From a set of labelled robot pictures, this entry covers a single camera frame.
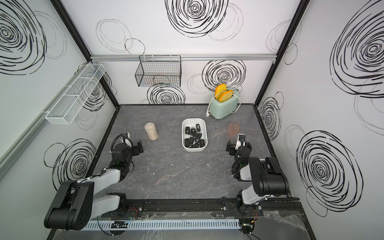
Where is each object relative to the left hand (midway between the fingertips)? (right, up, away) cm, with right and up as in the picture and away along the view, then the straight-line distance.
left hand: (132, 141), depth 89 cm
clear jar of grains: (+11, +6, +4) cm, 13 cm away
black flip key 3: (+36, -1, +7) cm, 37 cm away
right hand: (+66, 0, +1) cm, 66 cm away
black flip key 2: (+43, -2, +7) cm, 43 cm away
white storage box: (+36, +11, +18) cm, 42 cm away
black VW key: (+33, +6, +14) cm, 36 cm away
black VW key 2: (+37, +5, +13) cm, 39 cm away
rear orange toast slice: (+55, +35, +13) cm, 66 cm away
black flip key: (+33, -2, +7) cm, 34 cm away
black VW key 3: (+39, -4, +6) cm, 39 cm away
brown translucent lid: (+65, +7, +11) cm, 66 cm away
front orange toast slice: (+58, +29, +7) cm, 65 cm away
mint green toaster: (+55, +20, +14) cm, 60 cm away
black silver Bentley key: (+40, +7, +15) cm, 44 cm away
